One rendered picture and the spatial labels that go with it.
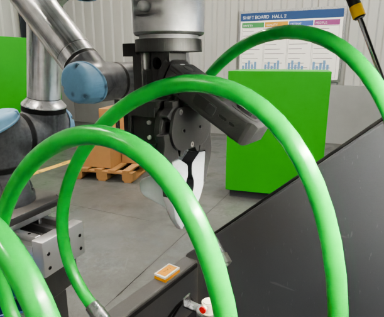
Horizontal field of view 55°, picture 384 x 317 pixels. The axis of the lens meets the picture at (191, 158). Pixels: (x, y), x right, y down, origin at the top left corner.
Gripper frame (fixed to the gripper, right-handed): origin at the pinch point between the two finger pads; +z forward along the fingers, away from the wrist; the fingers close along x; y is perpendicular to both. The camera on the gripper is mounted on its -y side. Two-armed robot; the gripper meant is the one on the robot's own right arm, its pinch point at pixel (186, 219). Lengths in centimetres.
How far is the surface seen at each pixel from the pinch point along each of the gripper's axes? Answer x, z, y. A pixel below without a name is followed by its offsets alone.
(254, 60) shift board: -602, -18, 279
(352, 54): -2.3, -18.2, -15.9
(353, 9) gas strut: -30.9, -25.2, -9.3
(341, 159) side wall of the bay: -30.9, -1.8, -9.7
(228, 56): -8.8, -18.3, -0.2
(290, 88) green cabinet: -310, 7, 102
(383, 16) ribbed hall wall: -645, -84, 81
